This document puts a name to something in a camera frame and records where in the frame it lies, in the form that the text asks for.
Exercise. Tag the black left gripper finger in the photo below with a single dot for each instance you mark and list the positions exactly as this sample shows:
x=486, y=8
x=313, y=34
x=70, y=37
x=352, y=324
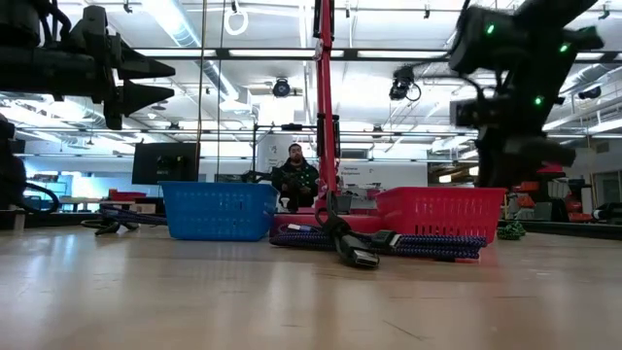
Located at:
x=141, y=97
x=141, y=65

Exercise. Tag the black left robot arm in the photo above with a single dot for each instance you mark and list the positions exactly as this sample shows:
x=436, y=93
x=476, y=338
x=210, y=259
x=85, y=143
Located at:
x=39, y=68

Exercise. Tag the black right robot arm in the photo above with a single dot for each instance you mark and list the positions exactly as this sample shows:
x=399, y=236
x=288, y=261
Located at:
x=529, y=48

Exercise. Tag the black monitor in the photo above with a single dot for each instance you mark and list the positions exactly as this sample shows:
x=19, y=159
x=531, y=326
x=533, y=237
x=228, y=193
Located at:
x=165, y=163

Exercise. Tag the shelf with orange bins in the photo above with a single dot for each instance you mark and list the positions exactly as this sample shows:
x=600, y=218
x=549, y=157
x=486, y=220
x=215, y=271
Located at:
x=573, y=204

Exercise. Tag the red plastic basket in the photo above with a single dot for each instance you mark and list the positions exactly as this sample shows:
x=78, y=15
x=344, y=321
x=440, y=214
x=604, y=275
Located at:
x=439, y=211

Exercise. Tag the red tray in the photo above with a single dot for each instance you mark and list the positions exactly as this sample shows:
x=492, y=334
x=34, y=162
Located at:
x=127, y=195

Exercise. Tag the blue plastic basket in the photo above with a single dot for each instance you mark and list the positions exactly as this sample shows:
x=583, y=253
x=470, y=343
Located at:
x=218, y=211

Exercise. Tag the person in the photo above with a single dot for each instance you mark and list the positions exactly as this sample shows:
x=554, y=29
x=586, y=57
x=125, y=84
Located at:
x=296, y=177

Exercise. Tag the red desk lamp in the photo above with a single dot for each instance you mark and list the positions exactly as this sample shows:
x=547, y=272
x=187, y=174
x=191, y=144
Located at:
x=324, y=121

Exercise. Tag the black aluminium table frame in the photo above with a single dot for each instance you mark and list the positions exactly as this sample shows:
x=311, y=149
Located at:
x=573, y=228

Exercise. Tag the black round ceiling camera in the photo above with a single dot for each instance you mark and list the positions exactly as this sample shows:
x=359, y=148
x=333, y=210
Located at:
x=281, y=88

